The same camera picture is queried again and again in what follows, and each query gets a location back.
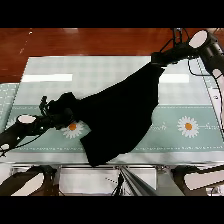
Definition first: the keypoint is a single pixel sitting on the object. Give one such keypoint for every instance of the black garment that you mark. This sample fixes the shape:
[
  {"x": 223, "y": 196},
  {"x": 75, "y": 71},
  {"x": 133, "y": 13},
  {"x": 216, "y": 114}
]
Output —
[{"x": 120, "y": 113}]

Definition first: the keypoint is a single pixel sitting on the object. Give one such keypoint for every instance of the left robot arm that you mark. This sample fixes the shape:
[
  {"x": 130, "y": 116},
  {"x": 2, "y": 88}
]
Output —
[{"x": 20, "y": 130}]

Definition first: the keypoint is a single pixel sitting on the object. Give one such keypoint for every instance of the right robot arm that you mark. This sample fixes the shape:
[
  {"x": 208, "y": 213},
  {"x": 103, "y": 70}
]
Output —
[{"x": 210, "y": 50}]

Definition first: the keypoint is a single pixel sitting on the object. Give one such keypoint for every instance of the silver frame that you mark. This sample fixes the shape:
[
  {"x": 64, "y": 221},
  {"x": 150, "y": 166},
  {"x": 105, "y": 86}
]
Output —
[{"x": 140, "y": 187}]

